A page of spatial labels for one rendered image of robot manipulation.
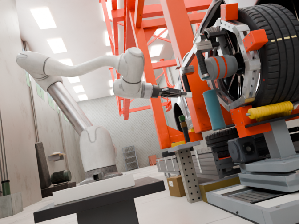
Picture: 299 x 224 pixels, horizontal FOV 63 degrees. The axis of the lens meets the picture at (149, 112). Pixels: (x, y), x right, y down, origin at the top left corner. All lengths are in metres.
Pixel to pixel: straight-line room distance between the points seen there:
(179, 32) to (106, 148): 1.32
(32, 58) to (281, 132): 1.46
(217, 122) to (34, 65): 1.11
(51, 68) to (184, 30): 1.21
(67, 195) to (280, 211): 0.87
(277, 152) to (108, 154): 0.97
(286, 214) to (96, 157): 0.84
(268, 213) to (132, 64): 0.88
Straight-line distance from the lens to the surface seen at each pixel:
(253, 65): 1.39
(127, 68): 1.22
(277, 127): 1.62
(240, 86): 1.70
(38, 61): 1.47
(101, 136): 1.21
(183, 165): 2.02
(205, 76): 1.35
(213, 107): 1.61
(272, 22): 1.49
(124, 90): 1.30
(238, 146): 1.83
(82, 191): 1.09
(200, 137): 3.98
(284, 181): 1.41
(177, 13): 2.28
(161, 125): 3.86
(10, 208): 5.27
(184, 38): 2.17
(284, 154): 1.61
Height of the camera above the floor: 0.39
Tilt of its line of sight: 11 degrees up
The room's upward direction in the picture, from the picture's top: 13 degrees counter-clockwise
